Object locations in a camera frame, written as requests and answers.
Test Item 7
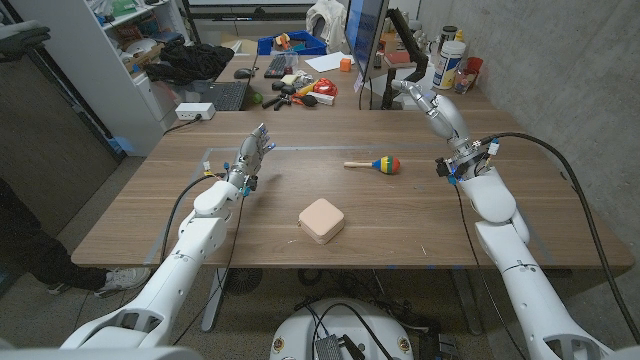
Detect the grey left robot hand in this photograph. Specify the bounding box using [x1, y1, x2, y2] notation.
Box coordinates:
[224, 123, 277, 194]

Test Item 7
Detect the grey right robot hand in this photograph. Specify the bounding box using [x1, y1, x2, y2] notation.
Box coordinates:
[390, 78, 494, 179]

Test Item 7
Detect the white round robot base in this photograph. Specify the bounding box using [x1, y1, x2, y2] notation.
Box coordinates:
[269, 298, 415, 360]

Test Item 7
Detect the white flat box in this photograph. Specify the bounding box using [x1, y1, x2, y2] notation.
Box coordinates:
[401, 95, 437, 111]

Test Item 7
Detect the pink square jewelry box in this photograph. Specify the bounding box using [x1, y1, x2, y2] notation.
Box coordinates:
[297, 197, 346, 246]

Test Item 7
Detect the white wipes canister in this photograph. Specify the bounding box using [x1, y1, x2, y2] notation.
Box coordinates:
[432, 40, 467, 91]

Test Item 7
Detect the black laptop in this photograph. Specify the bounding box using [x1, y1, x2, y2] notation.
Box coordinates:
[192, 80, 250, 112]

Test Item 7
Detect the white power strip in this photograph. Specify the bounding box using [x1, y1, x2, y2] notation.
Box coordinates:
[174, 102, 217, 122]

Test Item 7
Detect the striped wooden maraca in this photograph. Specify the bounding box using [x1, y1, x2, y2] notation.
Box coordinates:
[343, 155, 402, 176]

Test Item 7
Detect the small black keyboard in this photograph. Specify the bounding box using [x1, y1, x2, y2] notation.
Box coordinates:
[263, 53, 291, 80]

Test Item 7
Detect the red plastic bag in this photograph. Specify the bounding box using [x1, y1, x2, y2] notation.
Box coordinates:
[313, 77, 339, 98]

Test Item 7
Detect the black crumpled cloth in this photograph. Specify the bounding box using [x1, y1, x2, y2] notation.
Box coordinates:
[143, 42, 236, 86]

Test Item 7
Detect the white paper sheet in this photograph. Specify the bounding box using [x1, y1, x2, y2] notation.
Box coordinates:
[304, 51, 355, 74]

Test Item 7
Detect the black round fan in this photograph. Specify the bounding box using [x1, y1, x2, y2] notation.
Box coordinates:
[224, 268, 264, 296]

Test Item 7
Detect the computer monitor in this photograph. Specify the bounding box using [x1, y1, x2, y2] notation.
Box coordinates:
[344, 0, 390, 84]

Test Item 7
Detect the blue plastic bin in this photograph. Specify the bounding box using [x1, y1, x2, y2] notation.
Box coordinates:
[257, 29, 329, 56]

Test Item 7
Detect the grey table leg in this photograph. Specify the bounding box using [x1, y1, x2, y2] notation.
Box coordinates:
[452, 268, 485, 336]
[200, 268, 230, 333]

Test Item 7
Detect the white jacket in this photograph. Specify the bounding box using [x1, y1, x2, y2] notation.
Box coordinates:
[305, 0, 348, 51]

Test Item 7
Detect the white sneaker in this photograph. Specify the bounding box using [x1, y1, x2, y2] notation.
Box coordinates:
[47, 267, 151, 300]

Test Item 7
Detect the white shelf unit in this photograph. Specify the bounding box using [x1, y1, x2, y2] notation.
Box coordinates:
[9, 0, 191, 157]

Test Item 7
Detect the person's black trouser leg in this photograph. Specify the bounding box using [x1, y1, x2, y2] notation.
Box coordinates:
[0, 177, 109, 294]

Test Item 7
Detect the grey glove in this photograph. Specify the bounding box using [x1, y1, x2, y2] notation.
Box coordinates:
[0, 19, 52, 61]

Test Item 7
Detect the black handled tool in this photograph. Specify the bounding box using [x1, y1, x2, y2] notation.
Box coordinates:
[261, 92, 294, 111]

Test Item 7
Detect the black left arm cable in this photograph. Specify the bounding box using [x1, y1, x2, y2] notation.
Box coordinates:
[158, 172, 226, 264]

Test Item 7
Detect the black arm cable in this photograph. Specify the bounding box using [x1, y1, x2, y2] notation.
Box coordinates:
[474, 131, 640, 346]
[158, 172, 226, 264]

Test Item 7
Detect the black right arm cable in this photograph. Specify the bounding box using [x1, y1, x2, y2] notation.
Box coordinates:
[474, 131, 640, 346]

